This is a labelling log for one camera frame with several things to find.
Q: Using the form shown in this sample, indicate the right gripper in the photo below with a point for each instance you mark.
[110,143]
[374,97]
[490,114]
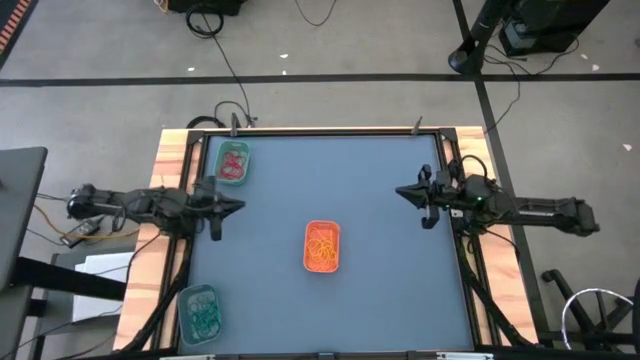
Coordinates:
[465,197]

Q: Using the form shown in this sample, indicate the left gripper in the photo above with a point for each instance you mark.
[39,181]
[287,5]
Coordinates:
[207,205]

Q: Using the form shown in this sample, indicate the red rubber band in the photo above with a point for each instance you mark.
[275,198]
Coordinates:
[237,159]
[240,169]
[227,165]
[231,174]

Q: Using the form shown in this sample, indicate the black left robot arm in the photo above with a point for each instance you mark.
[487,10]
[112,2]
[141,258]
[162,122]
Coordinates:
[125,202]

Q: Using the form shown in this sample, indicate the grey clamp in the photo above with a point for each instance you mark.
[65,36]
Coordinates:
[234,125]
[416,127]

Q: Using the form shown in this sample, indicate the orange plastic basket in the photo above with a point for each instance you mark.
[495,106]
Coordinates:
[322,224]

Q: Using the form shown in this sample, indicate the blue table mat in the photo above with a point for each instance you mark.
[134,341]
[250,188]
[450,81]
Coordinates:
[280,300]

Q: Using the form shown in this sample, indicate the white board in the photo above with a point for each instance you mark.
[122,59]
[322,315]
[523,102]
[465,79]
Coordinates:
[107,265]

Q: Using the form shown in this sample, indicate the black pole stand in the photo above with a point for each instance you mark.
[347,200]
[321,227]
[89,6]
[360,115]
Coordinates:
[467,57]

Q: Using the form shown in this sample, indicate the black power adapter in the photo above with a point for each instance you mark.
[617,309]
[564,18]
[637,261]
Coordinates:
[80,231]

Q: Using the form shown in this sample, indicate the black chair base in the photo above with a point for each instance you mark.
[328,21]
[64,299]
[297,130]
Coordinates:
[560,280]

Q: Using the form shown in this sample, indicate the black desk beam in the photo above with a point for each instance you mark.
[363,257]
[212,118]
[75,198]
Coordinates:
[70,280]

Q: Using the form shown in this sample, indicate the grey desk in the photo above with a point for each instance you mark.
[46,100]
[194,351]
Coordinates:
[20,200]

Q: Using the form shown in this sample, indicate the black equipment box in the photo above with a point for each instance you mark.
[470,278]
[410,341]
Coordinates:
[550,25]

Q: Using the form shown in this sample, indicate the striped floor mat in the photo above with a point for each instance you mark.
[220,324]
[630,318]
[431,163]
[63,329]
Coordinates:
[12,25]

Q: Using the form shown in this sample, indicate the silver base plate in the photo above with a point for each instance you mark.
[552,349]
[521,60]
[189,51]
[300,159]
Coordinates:
[456,213]

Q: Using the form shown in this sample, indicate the black table frame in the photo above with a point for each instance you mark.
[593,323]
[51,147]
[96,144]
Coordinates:
[325,132]

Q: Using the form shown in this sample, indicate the white metal bracket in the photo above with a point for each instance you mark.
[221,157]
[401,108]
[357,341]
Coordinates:
[187,357]
[465,356]

